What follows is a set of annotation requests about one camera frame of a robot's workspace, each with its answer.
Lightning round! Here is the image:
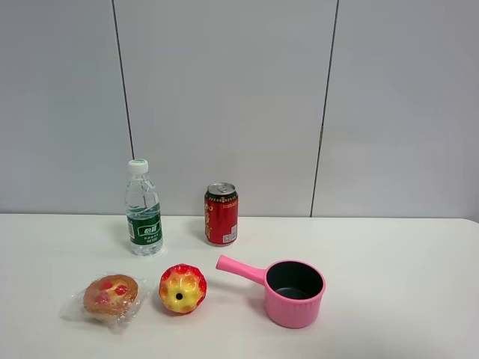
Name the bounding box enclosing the fruit tart pastry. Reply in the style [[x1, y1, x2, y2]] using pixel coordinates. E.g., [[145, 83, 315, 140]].
[[60, 274, 150, 334]]

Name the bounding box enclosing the red drink can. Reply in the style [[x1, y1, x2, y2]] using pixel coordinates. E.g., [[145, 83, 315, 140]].
[[204, 182, 239, 246]]

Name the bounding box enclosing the clear water bottle green label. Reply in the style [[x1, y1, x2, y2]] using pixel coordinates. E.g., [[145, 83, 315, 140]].
[[125, 159, 163, 257]]

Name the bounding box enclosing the red yellow toy ball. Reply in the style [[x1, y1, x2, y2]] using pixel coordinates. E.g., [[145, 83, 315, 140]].
[[159, 263, 207, 314]]

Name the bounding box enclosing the pink saucepan with handle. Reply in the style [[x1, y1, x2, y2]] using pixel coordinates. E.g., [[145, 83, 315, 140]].
[[216, 255, 326, 329]]

